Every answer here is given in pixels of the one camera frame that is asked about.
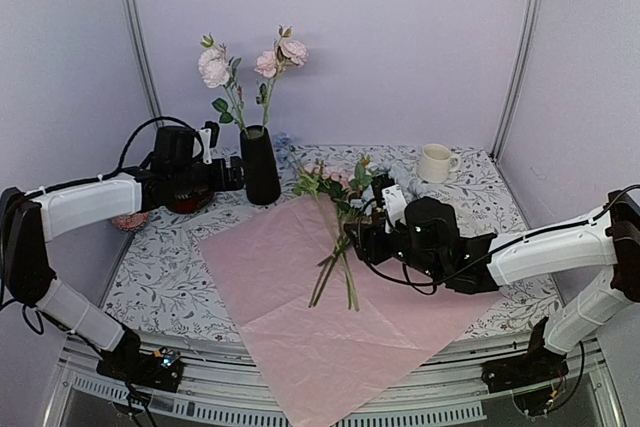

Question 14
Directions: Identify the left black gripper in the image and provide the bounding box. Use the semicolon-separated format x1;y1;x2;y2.
173;155;253;196

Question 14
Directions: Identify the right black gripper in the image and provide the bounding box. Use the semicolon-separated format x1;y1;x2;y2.
345;212;443;281

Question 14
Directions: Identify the pink tissue wrapping paper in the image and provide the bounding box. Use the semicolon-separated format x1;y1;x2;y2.
198;196;499;426

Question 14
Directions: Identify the pale pink rose stem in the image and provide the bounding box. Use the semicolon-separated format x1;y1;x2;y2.
197;34;248;135

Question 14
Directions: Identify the double pink rose stem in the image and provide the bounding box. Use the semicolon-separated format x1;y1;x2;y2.
254;25;309;129

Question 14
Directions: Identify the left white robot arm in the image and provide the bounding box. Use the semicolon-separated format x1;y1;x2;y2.
1;122;246;381

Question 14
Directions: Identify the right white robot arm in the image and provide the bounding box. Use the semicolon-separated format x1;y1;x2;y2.
345;186;639;383

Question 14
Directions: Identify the tall black vase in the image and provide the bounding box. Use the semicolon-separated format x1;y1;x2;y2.
240;125;281;205

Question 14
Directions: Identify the red round saucer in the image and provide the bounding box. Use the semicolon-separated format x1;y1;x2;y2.
167;193;214;215

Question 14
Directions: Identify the pink carnation flower stem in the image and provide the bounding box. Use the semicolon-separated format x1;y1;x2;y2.
293;154;426;312

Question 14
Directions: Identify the blue hydrangea flower stem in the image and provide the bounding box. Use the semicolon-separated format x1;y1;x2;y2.
273;133;303;173

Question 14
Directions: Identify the cream ceramic mug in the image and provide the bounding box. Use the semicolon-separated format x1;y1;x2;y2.
416;144;461;183

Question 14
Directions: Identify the floral patterned table mat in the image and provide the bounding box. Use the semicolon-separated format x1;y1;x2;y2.
103;146;562;342

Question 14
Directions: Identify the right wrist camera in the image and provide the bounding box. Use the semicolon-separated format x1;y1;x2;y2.
372;174;407;234

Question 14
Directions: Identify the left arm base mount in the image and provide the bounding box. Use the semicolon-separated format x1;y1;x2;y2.
96;347;185;393

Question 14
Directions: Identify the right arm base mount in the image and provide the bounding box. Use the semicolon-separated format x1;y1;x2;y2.
481;353;568;417

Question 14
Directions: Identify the aluminium front rail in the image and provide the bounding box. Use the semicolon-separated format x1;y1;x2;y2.
44;333;625;426

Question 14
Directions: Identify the left aluminium frame post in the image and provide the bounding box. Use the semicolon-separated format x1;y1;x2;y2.
122;0;164;118

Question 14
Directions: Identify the aluminium frame post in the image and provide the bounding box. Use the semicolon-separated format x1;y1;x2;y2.
122;0;164;118
490;0;542;163

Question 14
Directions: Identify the right aluminium frame post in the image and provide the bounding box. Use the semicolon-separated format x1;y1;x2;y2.
490;0;542;163

